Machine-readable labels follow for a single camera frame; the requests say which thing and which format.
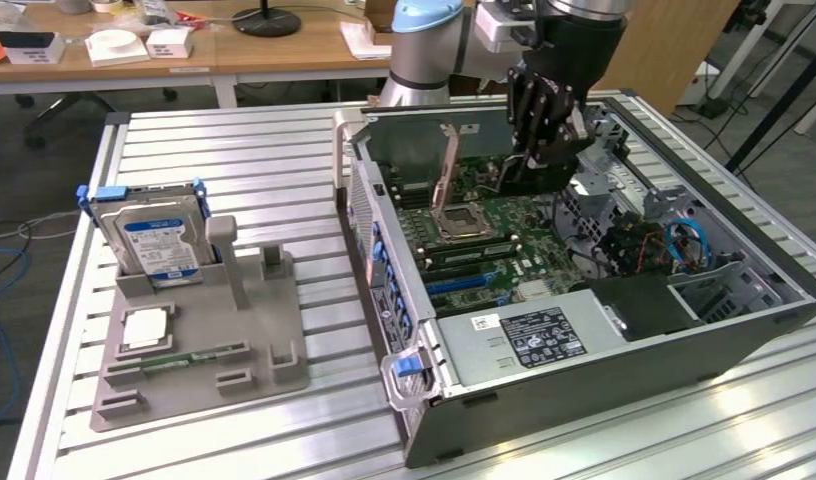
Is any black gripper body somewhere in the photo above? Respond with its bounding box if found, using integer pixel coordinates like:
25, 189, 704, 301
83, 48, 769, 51
518, 13, 628, 104

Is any black green graphics card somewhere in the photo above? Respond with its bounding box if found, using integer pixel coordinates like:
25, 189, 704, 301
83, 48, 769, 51
432, 122, 580, 212

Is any wooden cabinet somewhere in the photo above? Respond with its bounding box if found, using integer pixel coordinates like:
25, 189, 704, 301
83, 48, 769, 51
538, 0, 742, 109

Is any perforated metal disk bay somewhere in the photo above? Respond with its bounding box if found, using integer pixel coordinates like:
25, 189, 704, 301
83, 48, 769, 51
557, 107, 656, 251

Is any white box red button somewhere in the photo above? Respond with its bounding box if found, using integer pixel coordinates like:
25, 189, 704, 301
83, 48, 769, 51
673, 59, 724, 109

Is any green motherboard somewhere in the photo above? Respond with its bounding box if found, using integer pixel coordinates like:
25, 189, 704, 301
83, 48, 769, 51
383, 172, 602, 314

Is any black power adapter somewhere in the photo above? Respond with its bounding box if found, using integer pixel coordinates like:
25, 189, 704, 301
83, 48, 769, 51
694, 97, 734, 120

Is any silver CPU socket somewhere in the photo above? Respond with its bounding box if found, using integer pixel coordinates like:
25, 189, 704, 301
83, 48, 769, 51
428, 202, 493, 244

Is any white pink paper stack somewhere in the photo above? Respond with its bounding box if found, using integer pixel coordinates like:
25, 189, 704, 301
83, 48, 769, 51
338, 19, 394, 62

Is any brown cardboard box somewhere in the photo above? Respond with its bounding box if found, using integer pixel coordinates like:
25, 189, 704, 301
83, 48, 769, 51
363, 0, 399, 35

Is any dark labelled RAM stick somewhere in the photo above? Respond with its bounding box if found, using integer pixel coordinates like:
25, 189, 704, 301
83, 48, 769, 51
418, 243, 521, 267

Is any black stand pole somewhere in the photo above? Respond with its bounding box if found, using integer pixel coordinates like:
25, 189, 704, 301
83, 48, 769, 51
722, 29, 816, 174

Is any silver finned chipset heatsink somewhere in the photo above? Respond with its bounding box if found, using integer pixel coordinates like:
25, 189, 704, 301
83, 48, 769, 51
513, 279, 553, 304

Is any long black expansion slot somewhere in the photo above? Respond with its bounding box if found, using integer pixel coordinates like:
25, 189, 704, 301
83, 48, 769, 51
421, 262, 489, 284

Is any blue expansion slot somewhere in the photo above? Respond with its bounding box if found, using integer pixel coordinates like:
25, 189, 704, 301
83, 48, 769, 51
424, 271, 504, 297

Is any black plastic cover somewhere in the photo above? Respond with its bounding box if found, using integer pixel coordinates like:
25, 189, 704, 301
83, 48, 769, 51
584, 273, 706, 342

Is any black round lamp base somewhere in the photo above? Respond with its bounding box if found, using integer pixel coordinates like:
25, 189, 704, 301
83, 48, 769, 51
230, 0, 303, 38

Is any open grey disk bay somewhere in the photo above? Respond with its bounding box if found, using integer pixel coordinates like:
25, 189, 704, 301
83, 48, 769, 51
665, 259, 793, 326

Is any grey power supply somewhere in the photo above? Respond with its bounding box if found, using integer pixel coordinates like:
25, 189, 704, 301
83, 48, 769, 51
425, 289, 629, 389

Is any blue case release latch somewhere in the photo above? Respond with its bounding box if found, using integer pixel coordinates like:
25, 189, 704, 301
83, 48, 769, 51
393, 355, 428, 381

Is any small white labelled box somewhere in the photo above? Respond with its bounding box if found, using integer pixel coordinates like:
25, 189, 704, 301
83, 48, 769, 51
145, 27, 195, 59

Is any dark grey open PC case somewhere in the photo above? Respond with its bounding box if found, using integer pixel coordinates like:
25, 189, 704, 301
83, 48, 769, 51
331, 94, 816, 470

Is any hard disk blue caddy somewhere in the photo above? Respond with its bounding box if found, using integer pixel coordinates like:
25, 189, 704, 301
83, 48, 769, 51
71, 177, 213, 291

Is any white round-topped box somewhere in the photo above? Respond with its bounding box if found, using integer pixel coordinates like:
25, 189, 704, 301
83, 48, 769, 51
85, 28, 151, 68

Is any black office chair base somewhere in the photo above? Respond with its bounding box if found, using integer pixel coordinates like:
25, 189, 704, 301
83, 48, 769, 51
13, 92, 119, 150

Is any green RAM stick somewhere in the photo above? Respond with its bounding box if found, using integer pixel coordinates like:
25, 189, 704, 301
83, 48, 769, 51
106, 348, 243, 376

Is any silver CPU chip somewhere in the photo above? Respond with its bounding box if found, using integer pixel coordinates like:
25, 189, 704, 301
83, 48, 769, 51
118, 309, 170, 351

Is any white box black lid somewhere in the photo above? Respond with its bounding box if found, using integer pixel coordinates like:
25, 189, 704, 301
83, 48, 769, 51
0, 30, 66, 65

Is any grey parts rack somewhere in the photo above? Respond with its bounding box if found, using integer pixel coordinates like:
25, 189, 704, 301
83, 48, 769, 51
87, 214, 310, 435

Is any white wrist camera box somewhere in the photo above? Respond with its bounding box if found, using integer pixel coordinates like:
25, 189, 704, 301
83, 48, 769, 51
474, 7, 540, 54

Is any thin black wire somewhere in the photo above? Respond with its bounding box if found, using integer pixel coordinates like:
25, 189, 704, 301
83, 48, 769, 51
549, 195, 609, 281

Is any white table frame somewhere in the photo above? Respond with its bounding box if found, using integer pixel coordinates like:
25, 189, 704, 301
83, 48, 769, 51
704, 0, 816, 136

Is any black wire bundle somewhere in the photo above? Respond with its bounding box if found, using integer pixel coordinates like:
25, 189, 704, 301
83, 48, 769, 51
590, 214, 670, 280

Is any thin red wire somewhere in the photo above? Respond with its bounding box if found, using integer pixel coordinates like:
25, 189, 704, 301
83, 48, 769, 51
629, 228, 650, 275

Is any blue data wire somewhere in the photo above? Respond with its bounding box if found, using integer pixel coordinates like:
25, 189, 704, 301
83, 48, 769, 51
664, 217, 716, 275

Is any wooden desk white frame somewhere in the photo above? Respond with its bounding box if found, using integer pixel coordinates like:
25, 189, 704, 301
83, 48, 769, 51
0, 0, 581, 109

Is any white floor cable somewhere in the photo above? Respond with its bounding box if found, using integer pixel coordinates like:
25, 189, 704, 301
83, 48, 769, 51
0, 209, 82, 241

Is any blue floor cable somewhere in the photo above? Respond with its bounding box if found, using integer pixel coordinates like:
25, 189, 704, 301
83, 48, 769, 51
0, 238, 34, 431

